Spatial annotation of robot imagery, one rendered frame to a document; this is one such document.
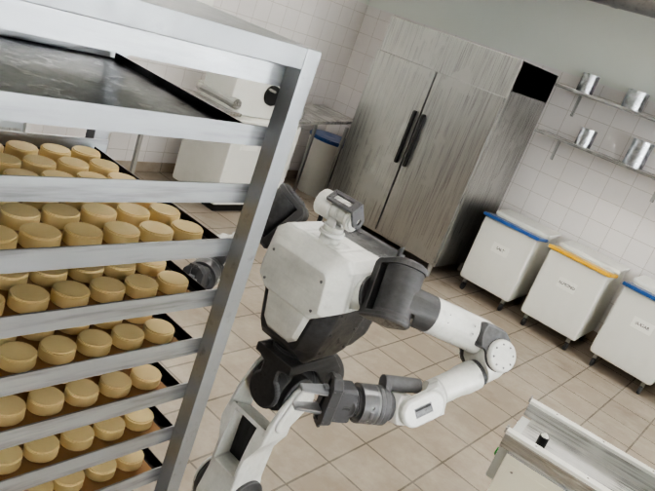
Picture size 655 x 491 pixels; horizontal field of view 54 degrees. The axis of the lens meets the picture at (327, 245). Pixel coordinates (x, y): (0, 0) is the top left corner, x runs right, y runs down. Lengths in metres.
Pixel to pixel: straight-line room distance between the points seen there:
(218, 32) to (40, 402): 0.58
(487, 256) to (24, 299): 5.22
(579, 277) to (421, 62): 2.32
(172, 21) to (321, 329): 0.95
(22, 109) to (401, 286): 0.94
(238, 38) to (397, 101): 5.31
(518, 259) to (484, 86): 1.51
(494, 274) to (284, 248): 4.45
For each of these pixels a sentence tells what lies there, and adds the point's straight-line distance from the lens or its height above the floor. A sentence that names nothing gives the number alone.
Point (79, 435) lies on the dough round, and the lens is 1.12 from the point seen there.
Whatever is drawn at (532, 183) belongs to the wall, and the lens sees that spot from 6.42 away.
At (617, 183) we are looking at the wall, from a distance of 6.19.
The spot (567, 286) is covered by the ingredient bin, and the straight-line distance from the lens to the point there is 5.65.
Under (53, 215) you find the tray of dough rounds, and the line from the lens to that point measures 0.93.
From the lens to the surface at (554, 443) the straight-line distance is 2.36.
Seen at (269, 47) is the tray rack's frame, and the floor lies 1.81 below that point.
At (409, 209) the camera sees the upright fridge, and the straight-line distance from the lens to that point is 5.95.
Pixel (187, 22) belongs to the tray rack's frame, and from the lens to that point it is 0.77.
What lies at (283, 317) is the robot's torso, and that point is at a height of 1.18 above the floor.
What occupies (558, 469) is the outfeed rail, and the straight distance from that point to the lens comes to 2.15.
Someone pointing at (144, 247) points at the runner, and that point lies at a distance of 0.90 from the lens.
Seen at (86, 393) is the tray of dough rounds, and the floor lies 1.24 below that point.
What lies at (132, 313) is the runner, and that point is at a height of 1.41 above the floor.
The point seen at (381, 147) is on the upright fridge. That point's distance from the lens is 6.14.
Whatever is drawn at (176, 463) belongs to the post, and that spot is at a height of 1.10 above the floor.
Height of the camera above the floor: 1.87
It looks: 19 degrees down
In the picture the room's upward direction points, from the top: 20 degrees clockwise
